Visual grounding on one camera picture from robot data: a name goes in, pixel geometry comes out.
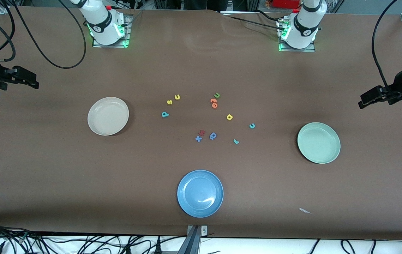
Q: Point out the red foam letter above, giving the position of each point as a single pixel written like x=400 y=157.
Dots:
x=202 y=132

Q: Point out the teal foam letter p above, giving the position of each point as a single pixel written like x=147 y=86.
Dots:
x=165 y=114

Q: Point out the white paper scrap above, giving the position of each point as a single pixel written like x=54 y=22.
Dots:
x=305 y=211

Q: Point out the blue plate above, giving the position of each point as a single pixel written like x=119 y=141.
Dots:
x=200 y=194

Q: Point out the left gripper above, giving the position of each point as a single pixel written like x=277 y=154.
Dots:
x=401 y=85

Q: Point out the blue foam letter a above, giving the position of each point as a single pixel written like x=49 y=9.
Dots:
x=213 y=135

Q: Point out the beige plate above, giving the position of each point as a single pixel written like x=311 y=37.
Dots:
x=107 y=116

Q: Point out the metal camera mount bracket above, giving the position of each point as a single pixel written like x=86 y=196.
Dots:
x=197 y=231

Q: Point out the green plate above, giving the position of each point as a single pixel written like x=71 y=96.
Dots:
x=319 y=141

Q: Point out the red box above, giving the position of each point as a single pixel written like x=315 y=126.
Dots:
x=285 y=3

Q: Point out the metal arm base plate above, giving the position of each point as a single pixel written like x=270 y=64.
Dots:
x=292 y=50
x=98 y=46

